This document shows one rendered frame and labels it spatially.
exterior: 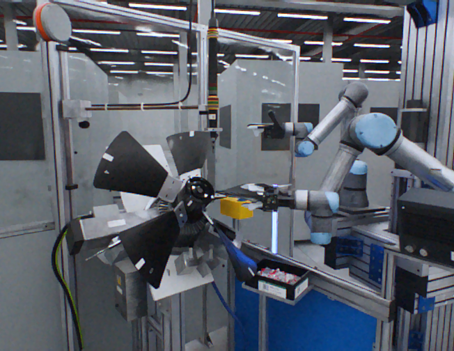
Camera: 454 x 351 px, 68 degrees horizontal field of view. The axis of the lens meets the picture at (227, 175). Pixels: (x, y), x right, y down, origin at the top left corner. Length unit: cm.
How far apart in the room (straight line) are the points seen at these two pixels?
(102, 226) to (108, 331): 102
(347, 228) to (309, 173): 245
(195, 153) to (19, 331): 121
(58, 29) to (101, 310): 141
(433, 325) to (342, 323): 62
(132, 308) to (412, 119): 149
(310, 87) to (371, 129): 303
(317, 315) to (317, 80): 315
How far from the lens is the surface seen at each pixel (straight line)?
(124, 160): 124
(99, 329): 213
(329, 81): 434
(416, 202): 116
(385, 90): 533
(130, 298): 159
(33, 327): 202
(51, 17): 169
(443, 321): 209
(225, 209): 181
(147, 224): 110
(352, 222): 187
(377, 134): 124
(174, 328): 153
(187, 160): 138
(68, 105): 161
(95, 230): 122
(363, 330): 147
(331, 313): 154
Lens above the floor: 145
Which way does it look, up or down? 8 degrees down
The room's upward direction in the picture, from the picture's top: straight up
